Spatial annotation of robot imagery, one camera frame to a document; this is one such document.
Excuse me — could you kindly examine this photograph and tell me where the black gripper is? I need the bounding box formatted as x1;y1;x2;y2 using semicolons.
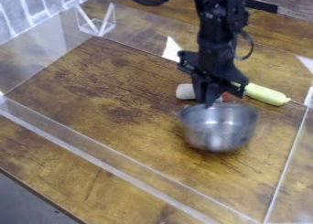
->
178;50;248;108

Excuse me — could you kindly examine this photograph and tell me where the plush brown white mushroom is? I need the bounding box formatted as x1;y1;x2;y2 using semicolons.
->
176;83;228;102

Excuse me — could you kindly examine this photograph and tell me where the silver metal pot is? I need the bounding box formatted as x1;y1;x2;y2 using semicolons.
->
179;102;258;153

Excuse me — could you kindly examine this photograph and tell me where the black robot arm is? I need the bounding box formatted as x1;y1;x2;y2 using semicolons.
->
178;0;248;108

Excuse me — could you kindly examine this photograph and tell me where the black bar in background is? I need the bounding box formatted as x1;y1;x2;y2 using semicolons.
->
244;0;277;14

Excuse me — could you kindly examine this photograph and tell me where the spoon with green handle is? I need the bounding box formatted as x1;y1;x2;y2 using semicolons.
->
244;83;291;106

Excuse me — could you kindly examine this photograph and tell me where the clear acrylic triangular bracket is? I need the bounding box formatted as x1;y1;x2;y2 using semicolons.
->
75;3;116;37

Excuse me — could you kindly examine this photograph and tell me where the clear acrylic enclosure wall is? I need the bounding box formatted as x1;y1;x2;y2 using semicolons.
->
0;0;313;224

